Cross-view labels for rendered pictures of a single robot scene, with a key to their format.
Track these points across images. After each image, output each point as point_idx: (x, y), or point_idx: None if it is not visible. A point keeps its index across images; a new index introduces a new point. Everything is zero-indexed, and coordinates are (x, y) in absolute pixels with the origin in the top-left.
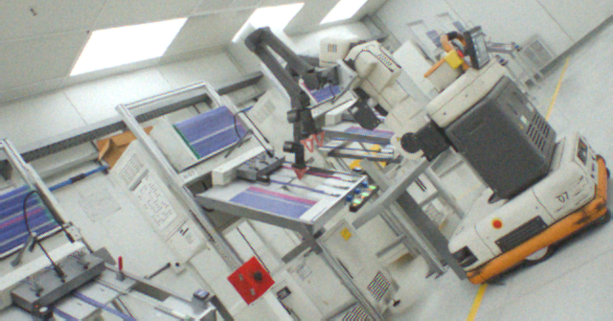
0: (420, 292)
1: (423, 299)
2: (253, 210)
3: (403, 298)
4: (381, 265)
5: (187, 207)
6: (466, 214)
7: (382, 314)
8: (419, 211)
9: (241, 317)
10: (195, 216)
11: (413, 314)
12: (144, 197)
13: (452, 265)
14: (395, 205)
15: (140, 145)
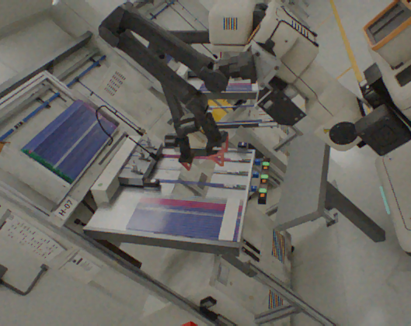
0: (316, 243)
1: (330, 256)
2: (160, 238)
3: (296, 244)
4: (273, 222)
5: None
6: (392, 189)
7: None
8: (332, 189)
9: (161, 318)
10: None
11: (329, 279)
12: (15, 236)
13: (367, 232)
14: (274, 164)
15: None
